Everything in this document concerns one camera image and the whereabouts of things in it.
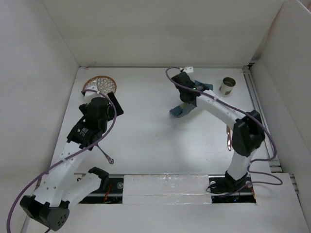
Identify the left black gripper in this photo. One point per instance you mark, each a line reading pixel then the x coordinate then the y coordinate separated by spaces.
pixel 111 113

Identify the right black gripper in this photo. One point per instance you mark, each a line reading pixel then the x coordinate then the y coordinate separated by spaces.
pixel 193 82

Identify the blue beige checkered placemat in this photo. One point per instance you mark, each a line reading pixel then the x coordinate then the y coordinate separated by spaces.
pixel 185 108

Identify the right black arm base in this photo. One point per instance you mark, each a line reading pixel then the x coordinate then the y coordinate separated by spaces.
pixel 224 191

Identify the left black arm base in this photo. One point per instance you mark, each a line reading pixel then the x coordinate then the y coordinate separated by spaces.
pixel 110 192

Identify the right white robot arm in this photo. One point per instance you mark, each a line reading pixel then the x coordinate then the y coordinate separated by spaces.
pixel 247 130

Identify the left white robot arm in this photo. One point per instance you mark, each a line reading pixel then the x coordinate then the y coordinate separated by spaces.
pixel 60 190

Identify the patterned ceramic plate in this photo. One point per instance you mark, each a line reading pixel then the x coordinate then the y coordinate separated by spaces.
pixel 104 84

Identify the copper knife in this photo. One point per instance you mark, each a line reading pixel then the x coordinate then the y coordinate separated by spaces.
pixel 228 132

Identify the iridescent metal fork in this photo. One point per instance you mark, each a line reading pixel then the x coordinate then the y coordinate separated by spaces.
pixel 109 159

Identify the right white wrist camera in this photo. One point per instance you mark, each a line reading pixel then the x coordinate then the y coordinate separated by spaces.
pixel 187 70

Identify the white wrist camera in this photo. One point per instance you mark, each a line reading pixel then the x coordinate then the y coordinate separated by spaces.
pixel 187 70
pixel 90 92

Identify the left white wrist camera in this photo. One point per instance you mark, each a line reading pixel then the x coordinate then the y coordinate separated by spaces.
pixel 90 92

